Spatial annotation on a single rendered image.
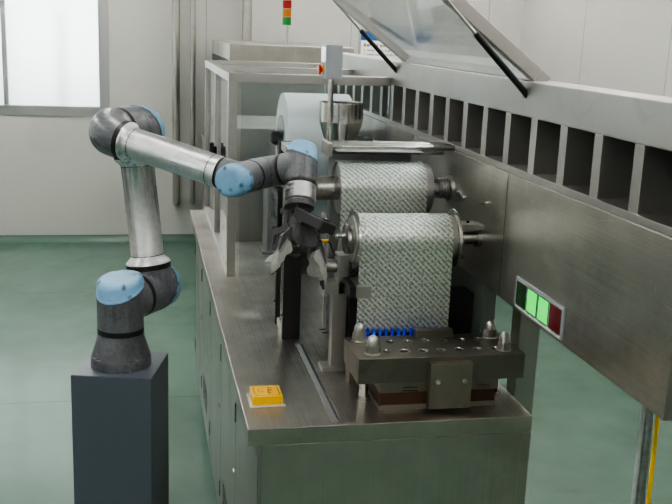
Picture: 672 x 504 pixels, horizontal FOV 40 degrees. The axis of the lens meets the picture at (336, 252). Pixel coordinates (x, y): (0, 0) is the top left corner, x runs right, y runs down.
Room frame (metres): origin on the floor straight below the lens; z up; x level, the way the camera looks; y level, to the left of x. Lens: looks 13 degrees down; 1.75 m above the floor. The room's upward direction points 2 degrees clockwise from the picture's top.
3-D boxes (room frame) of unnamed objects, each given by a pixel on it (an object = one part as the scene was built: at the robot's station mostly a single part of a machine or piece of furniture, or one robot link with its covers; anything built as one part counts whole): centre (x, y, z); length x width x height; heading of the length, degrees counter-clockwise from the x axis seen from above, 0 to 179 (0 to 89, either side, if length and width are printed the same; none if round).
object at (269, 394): (2.05, 0.15, 0.91); 0.07 x 0.07 x 0.02; 12
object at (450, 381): (2.03, -0.27, 0.96); 0.10 x 0.03 x 0.11; 102
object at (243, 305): (3.18, 0.11, 0.88); 2.52 x 0.66 x 0.04; 12
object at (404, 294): (2.22, -0.17, 1.11); 0.23 x 0.01 x 0.18; 102
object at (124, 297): (2.27, 0.54, 1.07); 0.13 x 0.12 x 0.14; 157
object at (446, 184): (2.56, -0.28, 1.33); 0.07 x 0.07 x 0.07; 12
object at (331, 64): (2.80, 0.04, 1.66); 0.07 x 0.07 x 0.10; 14
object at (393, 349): (2.12, -0.24, 1.00); 0.40 x 0.16 x 0.06; 102
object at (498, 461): (3.19, 0.10, 0.43); 2.52 x 0.64 x 0.86; 12
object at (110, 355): (2.26, 0.54, 0.95); 0.15 x 0.15 x 0.10
